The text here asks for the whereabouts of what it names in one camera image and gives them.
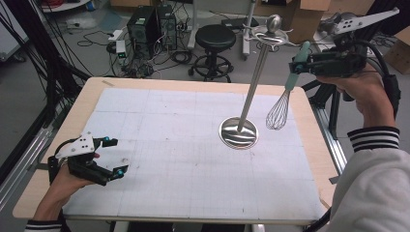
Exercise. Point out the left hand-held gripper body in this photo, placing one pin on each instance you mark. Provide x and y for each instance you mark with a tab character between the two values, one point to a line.
82	161

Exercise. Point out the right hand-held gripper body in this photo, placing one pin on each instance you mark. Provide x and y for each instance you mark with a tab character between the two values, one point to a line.
341	63

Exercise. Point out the stainless steel utensil stand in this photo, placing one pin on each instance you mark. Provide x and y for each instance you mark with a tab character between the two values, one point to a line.
238	133

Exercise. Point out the person's left hand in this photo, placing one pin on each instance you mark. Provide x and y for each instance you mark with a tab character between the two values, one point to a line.
63	188

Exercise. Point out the person's right hand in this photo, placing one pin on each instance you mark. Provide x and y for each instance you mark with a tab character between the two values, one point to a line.
370	93

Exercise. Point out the brown cardboard box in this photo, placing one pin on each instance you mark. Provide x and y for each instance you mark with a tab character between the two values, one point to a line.
399	51
309	16

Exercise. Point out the white grid mat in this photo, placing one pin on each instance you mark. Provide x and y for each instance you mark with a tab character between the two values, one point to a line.
180	161

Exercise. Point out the flat black device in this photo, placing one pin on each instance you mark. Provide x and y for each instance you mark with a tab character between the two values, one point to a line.
240	22

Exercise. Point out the black round stool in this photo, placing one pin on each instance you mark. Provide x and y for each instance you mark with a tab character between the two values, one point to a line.
215	37

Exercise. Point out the white power strip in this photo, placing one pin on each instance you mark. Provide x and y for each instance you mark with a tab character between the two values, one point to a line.
121	46

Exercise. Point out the black computer tower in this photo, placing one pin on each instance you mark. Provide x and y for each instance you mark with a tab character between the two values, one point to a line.
167	27
141	30

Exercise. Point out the round white table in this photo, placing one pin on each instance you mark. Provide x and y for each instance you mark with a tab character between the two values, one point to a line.
61	5

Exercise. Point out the aluminium frame rail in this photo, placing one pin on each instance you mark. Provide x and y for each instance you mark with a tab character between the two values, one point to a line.
22	164
328	135

